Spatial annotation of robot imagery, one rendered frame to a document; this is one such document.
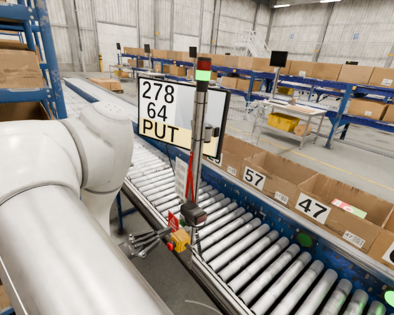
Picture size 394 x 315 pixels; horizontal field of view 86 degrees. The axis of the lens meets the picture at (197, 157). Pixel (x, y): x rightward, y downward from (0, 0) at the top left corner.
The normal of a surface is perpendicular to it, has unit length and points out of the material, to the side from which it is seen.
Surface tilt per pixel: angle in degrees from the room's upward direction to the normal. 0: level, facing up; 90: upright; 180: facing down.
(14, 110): 89
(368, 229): 90
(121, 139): 91
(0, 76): 91
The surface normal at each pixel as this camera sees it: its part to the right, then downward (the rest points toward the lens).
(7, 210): -0.12, -0.52
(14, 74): 0.65, 0.38
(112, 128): 0.58, 0.15
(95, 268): 0.35, -0.84
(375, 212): -0.77, 0.22
